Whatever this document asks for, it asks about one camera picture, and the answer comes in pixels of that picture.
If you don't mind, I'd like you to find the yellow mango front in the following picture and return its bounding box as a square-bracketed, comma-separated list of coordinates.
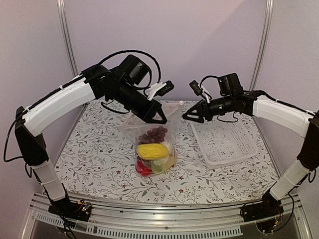
[137, 143, 168, 160]

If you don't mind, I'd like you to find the right aluminium frame post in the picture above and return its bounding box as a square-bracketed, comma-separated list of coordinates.
[249, 0, 274, 91]

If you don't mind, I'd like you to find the aluminium frame post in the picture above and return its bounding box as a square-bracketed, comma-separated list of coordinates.
[249, 0, 274, 91]
[56, 0, 87, 105]

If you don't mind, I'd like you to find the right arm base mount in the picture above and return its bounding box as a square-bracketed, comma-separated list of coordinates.
[240, 190, 284, 234]

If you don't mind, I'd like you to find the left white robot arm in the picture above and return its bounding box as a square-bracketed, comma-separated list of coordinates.
[9, 50, 173, 216]

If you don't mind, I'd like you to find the clear zip top bag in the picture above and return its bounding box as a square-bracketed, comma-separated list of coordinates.
[120, 101, 184, 177]

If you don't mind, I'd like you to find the red bell pepper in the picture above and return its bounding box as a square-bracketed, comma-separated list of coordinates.
[135, 161, 153, 177]

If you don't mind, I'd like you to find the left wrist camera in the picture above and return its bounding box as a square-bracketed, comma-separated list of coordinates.
[145, 80, 174, 101]

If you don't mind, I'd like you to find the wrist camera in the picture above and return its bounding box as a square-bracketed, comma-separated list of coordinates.
[189, 80, 212, 103]
[145, 80, 174, 101]

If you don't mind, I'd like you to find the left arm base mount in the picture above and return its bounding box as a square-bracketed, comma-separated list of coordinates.
[48, 183, 92, 222]

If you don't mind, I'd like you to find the left aluminium frame post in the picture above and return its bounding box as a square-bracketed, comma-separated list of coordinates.
[56, 0, 87, 105]

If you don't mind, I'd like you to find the white plastic basket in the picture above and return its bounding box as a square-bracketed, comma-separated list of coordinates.
[190, 121, 258, 168]

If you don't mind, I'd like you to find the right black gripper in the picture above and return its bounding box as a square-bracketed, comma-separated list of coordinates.
[183, 95, 234, 123]

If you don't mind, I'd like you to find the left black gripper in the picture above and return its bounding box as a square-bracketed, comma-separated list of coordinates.
[113, 80, 168, 124]

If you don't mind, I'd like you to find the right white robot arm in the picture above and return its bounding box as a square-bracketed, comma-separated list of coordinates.
[182, 73, 319, 217]

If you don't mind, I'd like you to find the aluminium front rail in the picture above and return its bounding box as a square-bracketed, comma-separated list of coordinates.
[19, 193, 315, 239]

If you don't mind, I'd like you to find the dark red grape bunch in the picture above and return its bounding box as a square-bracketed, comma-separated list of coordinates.
[138, 126, 168, 144]

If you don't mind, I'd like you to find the white cauliflower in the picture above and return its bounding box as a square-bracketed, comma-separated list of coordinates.
[151, 141, 176, 174]

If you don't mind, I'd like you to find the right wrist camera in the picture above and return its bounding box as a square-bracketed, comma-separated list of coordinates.
[189, 80, 212, 103]

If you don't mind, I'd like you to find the floral tablecloth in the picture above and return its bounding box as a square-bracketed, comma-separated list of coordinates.
[55, 101, 278, 204]

